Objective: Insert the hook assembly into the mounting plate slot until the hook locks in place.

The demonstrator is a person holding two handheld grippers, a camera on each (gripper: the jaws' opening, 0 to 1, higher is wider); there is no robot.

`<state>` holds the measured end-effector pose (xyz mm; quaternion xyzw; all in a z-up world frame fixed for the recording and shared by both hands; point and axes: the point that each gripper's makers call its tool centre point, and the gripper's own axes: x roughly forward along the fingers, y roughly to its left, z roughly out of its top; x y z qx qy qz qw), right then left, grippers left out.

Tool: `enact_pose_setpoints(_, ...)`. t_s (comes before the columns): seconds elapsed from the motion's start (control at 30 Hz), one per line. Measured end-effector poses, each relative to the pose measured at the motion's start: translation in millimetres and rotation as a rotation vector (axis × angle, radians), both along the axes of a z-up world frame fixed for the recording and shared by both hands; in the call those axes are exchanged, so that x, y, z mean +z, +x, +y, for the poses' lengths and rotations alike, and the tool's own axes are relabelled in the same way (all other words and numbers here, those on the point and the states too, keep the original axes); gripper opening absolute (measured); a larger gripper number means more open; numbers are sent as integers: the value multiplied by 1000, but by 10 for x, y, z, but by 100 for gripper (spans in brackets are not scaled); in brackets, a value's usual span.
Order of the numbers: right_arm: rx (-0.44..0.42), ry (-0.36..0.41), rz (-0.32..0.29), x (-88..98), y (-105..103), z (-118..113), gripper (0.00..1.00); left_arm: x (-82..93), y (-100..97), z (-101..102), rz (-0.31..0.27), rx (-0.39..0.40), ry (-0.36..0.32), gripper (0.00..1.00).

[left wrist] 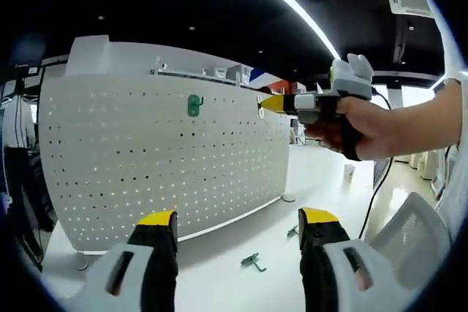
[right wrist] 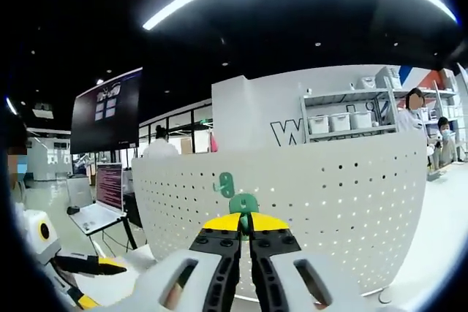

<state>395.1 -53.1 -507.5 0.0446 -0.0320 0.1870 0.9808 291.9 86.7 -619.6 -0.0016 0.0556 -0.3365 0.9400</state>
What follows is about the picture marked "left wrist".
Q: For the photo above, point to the metal shelf rack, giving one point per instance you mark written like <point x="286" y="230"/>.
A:
<point x="204" y="72"/>

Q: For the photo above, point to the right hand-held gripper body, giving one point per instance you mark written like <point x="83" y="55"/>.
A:
<point x="352" y="78"/>

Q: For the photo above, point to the white paper cup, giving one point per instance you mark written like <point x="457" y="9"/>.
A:
<point x="349" y="173"/>

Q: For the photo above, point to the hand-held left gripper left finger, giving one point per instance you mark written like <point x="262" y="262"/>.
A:
<point x="117" y="272"/>

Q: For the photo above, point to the long ceiling light strip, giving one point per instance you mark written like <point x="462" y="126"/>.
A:
<point x="292" y="1"/>

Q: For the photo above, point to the white mesh office chair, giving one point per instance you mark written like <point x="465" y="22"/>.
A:
<point x="409" y="235"/>

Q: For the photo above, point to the person's right hand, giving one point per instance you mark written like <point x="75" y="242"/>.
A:
<point x="365" y="129"/>

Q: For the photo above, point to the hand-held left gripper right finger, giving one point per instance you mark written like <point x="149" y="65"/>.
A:
<point x="351" y="268"/>

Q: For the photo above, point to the person's white shirt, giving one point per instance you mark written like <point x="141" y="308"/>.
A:
<point x="455" y="52"/>

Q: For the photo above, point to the white perforated mounting plate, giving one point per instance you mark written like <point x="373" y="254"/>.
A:
<point x="146" y="166"/>

